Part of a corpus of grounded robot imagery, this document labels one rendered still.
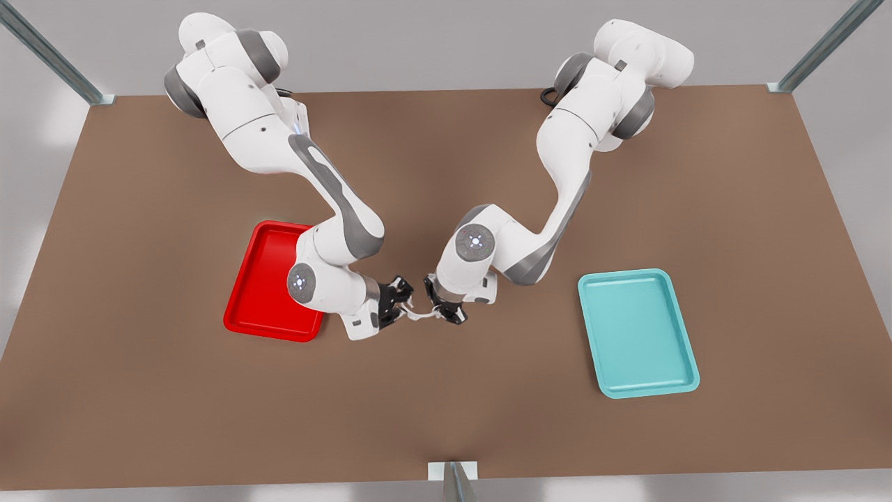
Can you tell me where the red rectangular tray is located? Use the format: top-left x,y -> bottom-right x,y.
223,220 -> 325,343

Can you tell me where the teal rectangular tray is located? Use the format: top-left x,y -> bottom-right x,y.
577,268 -> 700,400

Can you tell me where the silver frame post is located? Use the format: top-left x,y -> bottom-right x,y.
767,0 -> 886,94
428,461 -> 479,502
0,0 -> 116,106

